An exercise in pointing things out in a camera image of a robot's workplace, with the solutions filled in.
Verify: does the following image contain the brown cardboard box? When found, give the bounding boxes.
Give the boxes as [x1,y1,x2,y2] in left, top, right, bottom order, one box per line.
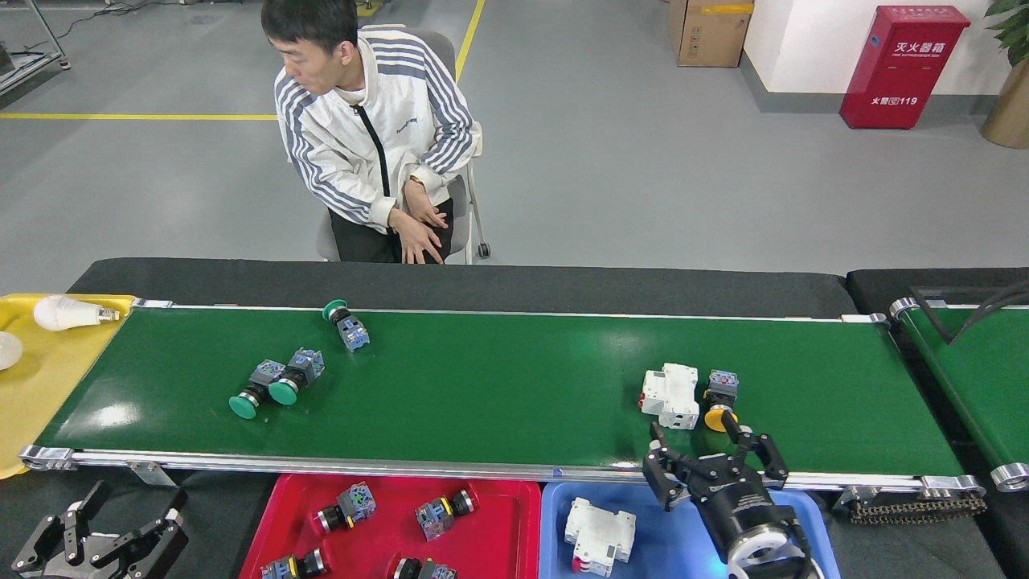
[667,0,755,68]

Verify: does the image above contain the yellow push button switch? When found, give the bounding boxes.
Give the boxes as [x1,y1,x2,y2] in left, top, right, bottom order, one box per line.
[703,369,740,433]

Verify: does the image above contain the golden plant pot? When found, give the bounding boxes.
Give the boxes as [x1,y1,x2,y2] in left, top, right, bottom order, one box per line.
[981,60,1029,150]

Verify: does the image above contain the person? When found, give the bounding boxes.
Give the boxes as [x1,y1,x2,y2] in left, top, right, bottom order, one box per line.
[261,0,485,266]

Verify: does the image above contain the grey office chair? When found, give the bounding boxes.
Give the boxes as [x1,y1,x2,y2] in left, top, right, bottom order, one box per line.
[316,24,493,265]

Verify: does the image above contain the grey metal cart frame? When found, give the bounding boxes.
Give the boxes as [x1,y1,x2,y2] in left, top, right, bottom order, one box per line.
[0,0,72,97]

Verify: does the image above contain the blue plastic tray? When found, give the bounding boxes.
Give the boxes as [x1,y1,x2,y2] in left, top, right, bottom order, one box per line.
[540,481,842,579]

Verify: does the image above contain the green push button switch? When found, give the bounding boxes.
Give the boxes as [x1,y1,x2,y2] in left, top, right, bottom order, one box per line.
[267,347,326,406]
[322,299,371,353]
[228,359,287,421]

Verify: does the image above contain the black capped switch part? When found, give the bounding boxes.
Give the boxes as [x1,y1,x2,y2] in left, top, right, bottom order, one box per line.
[315,481,377,534]
[392,556,457,579]
[415,489,477,542]
[260,549,329,579]

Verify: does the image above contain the red fire extinguisher box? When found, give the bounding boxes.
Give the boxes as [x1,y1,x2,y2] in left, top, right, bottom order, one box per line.
[840,5,971,130]

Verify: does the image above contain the person's left hand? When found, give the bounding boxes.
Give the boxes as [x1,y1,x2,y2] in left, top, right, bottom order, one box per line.
[406,179,449,230]

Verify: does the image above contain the black cable bundle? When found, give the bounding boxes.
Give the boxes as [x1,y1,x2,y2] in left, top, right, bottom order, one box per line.
[908,277,1029,347]

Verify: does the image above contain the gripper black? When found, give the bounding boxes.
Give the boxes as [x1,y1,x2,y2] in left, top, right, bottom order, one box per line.
[12,481,190,579]
[642,410,793,556]

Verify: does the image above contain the black drive chain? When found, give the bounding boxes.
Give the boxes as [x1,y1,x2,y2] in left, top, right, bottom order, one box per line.
[848,491,988,525]

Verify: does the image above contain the person's right hand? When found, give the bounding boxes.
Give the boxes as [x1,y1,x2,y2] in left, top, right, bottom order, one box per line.
[388,207,445,265]

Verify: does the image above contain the long green conveyor belt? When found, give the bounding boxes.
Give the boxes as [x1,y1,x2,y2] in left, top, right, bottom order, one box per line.
[20,298,987,503]

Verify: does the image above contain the green potted plant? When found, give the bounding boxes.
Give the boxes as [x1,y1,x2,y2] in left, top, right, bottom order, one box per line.
[985,0,1029,67]

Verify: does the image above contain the white circuit breaker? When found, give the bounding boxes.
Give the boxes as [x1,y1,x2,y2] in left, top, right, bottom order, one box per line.
[639,363,701,430]
[564,497,637,577]

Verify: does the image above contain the yellow plastic tray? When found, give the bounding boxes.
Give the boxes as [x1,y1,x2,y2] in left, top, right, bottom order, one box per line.
[0,294,137,481]

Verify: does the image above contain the green feeder conveyor belt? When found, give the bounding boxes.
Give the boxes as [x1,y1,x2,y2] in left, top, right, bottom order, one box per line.
[890,296,1029,493]

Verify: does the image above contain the red plastic tray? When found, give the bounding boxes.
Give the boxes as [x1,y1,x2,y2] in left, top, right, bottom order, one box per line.
[240,474,543,579]

